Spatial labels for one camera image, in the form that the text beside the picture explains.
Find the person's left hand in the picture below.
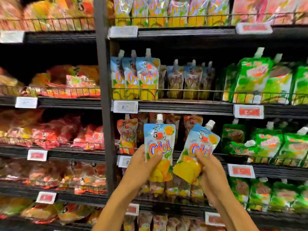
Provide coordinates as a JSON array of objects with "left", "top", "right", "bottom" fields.
[{"left": 123, "top": 144, "right": 164, "bottom": 191}]

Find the person's right hand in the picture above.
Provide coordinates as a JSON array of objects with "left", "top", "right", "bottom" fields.
[{"left": 195, "top": 148, "right": 232, "bottom": 200}]

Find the row of orange Cici pouches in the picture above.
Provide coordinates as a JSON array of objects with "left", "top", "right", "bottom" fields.
[{"left": 116, "top": 113, "right": 205, "bottom": 156}]

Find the black metal store shelf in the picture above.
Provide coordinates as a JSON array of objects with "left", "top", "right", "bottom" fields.
[{"left": 0, "top": 0, "right": 308, "bottom": 231}]

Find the person's left forearm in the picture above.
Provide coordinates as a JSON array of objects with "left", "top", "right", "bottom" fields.
[{"left": 91, "top": 185, "right": 150, "bottom": 231}]

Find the person's right forearm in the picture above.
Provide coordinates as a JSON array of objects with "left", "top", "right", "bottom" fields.
[{"left": 206, "top": 187, "right": 261, "bottom": 231}]

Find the white price tag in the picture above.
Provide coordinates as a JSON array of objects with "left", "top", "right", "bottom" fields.
[
  {"left": 15, "top": 97, "right": 38, "bottom": 109},
  {"left": 113, "top": 100, "right": 139, "bottom": 114},
  {"left": 117, "top": 155, "right": 132, "bottom": 168},
  {"left": 108, "top": 26, "right": 139, "bottom": 39},
  {"left": 0, "top": 30, "right": 25, "bottom": 44}
]

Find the red price tag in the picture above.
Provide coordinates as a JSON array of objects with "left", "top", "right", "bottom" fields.
[
  {"left": 234, "top": 104, "right": 264, "bottom": 119},
  {"left": 27, "top": 150, "right": 48, "bottom": 162},
  {"left": 236, "top": 22, "right": 273, "bottom": 35},
  {"left": 126, "top": 203, "right": 140, "bottom": 216},
  {"left": 205, "top": 211, "right": 225, "bottom": 227},
  {"left": 36, "top": 191, "right": 57, "bottom": 204},
  {"left": 227, "top": 164, "right": 256, "bottom": 179}
]

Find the row of purple pouches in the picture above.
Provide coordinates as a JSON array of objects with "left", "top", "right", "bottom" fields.
[{"left": 139, "top": 178, "right": 205, "bottom": 204}]

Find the row of small multicolour pouches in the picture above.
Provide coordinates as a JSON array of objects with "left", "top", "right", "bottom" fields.
[{"left": 123, "top": 210, "right": 212, "bottom": 231}]

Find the row of clear red-print bags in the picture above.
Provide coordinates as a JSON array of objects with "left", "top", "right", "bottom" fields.
[{"left": 0, "top": 158, "right": 108, "bottom": 195}]

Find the row of red bags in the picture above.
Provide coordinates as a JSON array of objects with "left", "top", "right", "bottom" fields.
[{"left": 0, "top": 109, "right": 106, "bottom": 151}]

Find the row of yellow-green bags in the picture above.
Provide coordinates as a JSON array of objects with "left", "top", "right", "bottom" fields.
[{"left": 0, "top": 196, "right": 97, "bottom": 225}]

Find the row of brown pouches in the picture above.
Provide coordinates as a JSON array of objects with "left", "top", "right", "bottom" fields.
[{"left": 159, "top": 58, "right": 216, "bottom": 100}]

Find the row of orange bags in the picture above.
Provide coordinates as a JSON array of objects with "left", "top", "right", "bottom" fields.
[{"left": 0, "top": 64, "right": 102, "bottom": 99}]

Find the row of blue-yellow pouches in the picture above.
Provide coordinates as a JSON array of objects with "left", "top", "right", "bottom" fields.
[{"left": 114, "top": 0, "right": 232, "bottom": 28}]

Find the row of pink pouches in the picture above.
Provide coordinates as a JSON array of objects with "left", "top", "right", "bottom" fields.
[{"left": 231, "top": 0, "right": 308, "bottom": 26}]

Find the row of orange-red bags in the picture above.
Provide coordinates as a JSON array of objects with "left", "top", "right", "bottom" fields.
[{"left": 0, "top": 0, "right": 96, "bottom": 32}]

